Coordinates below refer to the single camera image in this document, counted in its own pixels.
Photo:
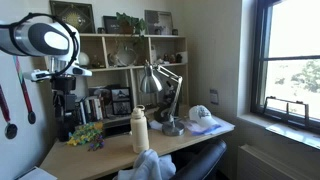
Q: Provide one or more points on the black metal window bracket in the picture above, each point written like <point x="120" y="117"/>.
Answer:
<point x="288" y="111"/>

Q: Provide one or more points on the medal with red ribbon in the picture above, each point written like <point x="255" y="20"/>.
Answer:
<point x="31" y="115"/>

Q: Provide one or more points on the potted green plant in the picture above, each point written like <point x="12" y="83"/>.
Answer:
<point x="131" y="25"/>

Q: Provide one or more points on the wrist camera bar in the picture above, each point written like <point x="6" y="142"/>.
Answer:
<point x="37" y="75"/>

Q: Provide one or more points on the black microscope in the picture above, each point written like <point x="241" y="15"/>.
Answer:
<point x="161" y="115"/>

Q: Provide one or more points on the framed picture top right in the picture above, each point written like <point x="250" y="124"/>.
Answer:
<point x="158" y="22"/>

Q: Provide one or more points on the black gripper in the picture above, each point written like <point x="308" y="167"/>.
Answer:
<point x="64" y="105"/>

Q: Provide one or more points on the small dark frame on shelf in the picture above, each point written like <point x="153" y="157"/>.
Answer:
<point x="111" y="25"/>

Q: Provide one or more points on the colourful fleece snuffle toy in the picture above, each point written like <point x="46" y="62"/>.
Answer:
<point x="90" y="133"/>

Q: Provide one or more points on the framed picture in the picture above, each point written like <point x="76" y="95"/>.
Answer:
<point x="158" y="22"/>
<point x="79" y="15"/>

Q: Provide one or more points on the papers under cap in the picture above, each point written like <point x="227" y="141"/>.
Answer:
<point x="195" y="129"/>

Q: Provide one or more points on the silver desk lamp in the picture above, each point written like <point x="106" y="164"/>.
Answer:
<point x="151" y="84"/>

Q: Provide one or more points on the medal at left edge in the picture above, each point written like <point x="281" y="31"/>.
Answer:
<point x="11" y="129"/>

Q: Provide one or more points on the white baseball cap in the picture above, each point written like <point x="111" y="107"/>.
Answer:
<point x="201" y="116"/>

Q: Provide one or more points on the white cloth on chair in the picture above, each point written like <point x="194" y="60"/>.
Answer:
<point x="149" y="166"/>

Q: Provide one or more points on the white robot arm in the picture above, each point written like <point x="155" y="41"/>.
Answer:
<point x="60" y="42"/>

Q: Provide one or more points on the cream water bottle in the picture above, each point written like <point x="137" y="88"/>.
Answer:
<point x="138" y="121"/>

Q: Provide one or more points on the framed picture top left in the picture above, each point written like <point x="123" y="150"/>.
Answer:
<point x="79" y="15"/>

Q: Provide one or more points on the black office chair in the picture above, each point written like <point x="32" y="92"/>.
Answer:
<point x="199" y="161"/>

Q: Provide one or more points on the black photo frames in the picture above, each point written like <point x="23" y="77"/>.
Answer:
<point x="121" y="101"/>

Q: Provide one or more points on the row of books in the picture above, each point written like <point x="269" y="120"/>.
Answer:
<point x="88" y="109"/>

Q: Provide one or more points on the wooden shelf unit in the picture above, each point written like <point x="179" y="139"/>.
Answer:
<point x="119" y="59"/>

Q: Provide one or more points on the white paper sheet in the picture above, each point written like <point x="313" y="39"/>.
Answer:
<point x="36" y="173"/>

